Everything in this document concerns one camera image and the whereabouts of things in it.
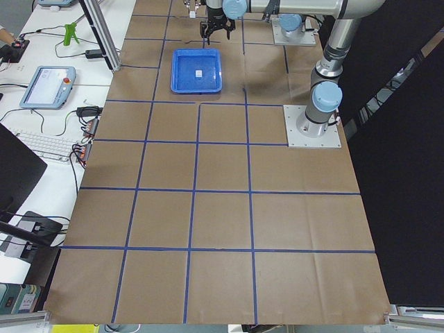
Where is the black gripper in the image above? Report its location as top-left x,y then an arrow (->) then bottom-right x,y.
183,0 -> 205,12
203,0 -> 236,45

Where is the blue plastic tray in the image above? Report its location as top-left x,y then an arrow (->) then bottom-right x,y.
170,49 -> 223,94

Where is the black power adapter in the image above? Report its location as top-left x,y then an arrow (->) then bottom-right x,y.
85,49 -> 103,59

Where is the teach pendant tablet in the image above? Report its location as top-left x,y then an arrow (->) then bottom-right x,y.
19,66 -> 76,110

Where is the brown paper table cover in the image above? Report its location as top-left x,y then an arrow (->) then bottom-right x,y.
45,1 -> 389,325

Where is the white keyboard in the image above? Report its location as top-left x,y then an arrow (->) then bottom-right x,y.
8,128 -> 82,162

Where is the black monitor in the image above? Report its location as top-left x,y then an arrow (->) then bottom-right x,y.
1,125 -> 47,222

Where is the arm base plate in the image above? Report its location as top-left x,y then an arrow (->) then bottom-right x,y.
271,18 -> 316,46
283,105 -> 341,148

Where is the aluminium frame post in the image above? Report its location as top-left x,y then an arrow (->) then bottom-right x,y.
79,0 -> 121,72

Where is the green handled reacher grabber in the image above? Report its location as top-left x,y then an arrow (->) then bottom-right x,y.
63,22 -> 80,46

